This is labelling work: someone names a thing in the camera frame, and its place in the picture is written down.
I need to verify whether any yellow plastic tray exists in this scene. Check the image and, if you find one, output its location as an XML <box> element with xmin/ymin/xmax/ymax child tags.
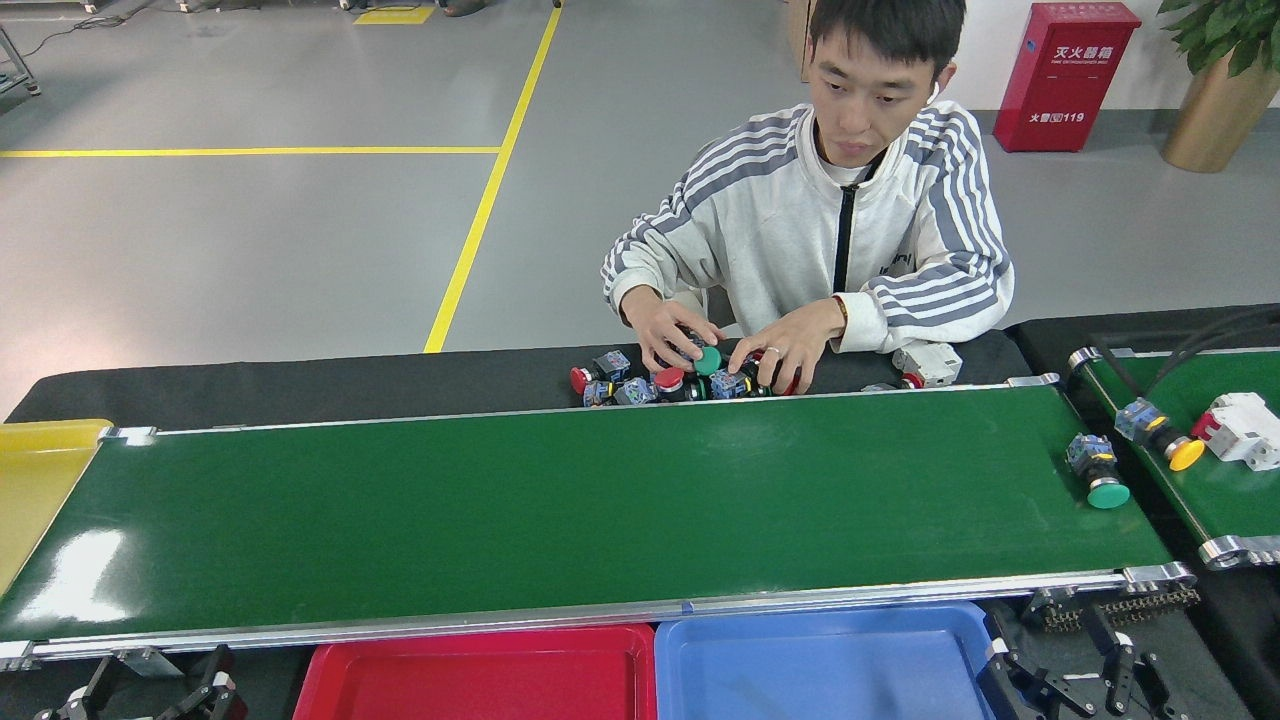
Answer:
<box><xmin>0</xmin><ymin>418</ymin><xmax>113</xmax><ymax>601</ymax></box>

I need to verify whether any person's left hand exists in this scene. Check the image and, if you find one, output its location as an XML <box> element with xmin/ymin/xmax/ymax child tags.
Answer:
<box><xmin>728</xmin><ymin>297</ymin><xmax>846</xmax><ymax>394</ymax></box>

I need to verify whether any person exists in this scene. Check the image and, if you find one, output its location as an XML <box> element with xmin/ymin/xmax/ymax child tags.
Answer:
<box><xmin>600</xmin><ymin>0</ymin><xmax>1016</xmax><ymax>396</ymax></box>

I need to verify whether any person's right hand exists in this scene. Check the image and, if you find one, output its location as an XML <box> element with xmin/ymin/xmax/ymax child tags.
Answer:
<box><xmin>620</xmin><ymin>285</ymin><xmax>726</xmax><ymax>373</ymax></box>

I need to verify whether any grey metal rack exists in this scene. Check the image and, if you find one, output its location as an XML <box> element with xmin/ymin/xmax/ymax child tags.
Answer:
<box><xmin>0</xmin><ymin>25</ymin><xmax>41</xmax><ymax>98</ymax></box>

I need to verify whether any yellow push button switch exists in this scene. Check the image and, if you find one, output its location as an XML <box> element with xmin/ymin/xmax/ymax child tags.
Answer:
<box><xmin>1114</xmin><ymin>397</ymin><xmax>1207</xmax><ymax>473</ymax></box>

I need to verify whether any golden plant pot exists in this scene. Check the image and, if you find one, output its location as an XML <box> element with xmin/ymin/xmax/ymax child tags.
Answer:
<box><xmin>1160</xmin><ymin>45</ymin><xmax>1280</xmax><ymax>174</ymax></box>

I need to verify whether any green conveyor belt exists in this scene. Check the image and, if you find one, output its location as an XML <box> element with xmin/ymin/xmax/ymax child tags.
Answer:
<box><xmin>1065</xmin><ymin>345</ymin><xmax>1280</xmax><ymax>571</ymax></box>
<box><xmin>0</xmin><ymin>374</ymin><xmax>1199</xmax><ymax>673</ymax></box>

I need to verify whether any black roller chain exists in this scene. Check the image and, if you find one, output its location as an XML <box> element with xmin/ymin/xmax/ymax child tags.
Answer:
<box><xmin>1025</xmin><ymin>583</ymin><xmax>1201</xmax><ymax>633</ymax></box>

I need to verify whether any red fire extinguisher cabinet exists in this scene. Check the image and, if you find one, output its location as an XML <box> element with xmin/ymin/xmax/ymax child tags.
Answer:
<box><xmin>993</xmin><ymin>2</ymin><xmax>1143</xmax><ymax>154</ymax></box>

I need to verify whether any white circuit breaker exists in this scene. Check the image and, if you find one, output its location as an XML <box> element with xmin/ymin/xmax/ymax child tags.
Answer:
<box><xmin>1190</xmin><ymin>392</ymin><xmax>1280</xmax><ymax>473</ymax></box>
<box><xmin>892</xmin><ymin>342</ymin><xmax>964</xmax><ymax>391</ymax></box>

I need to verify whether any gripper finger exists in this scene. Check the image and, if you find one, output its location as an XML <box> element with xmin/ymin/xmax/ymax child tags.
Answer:
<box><xmin>33</xmin><ymin>655</ymin><xmax>114</xmax><ymax>720</ymax></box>
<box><xmin>158</xmin><ymin>643</ymin><xmax>246</xmax><ymax>720</ymax></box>
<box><xmin>983</xmin><ymin>603</ymin><xmax>1099</xmax><ymax>720</ymax></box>
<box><xmin>1083</xmin><ymin>603</ymin><xmax>1183</xmax><ymax>720</ymax></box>

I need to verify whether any brown cardboard box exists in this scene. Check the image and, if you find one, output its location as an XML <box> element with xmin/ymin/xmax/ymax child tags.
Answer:
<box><xmin>785</xmin><ymin>0</ymin><xmax>816</xmax><ymax>81</ymax></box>

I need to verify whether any red plastic tray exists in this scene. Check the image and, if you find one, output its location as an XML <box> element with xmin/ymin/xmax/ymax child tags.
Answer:
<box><xmin>292</xmin><ymin>623</ymin><xmax>658</xmax><ymax>720</ymax></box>

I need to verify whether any blue plastic tray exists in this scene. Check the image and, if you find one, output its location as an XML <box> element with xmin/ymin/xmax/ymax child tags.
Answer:
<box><xmin>655</xmin><ymin>601</ymin><xmax>1013</xmax><ymax>720</ymax></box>

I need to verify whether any green potted plant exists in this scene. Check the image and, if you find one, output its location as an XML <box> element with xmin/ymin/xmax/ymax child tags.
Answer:
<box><xmin>1158</xmin><ymin>0</ymin><xmax>1280</xmax><ymax>79</ymax></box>

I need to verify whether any black cable bundle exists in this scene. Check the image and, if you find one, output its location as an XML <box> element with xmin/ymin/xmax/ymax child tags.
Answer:
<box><xmin>1088</xmin><ymin>305</ymin><xmax>1280</xmax><ymax>401</ymax></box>

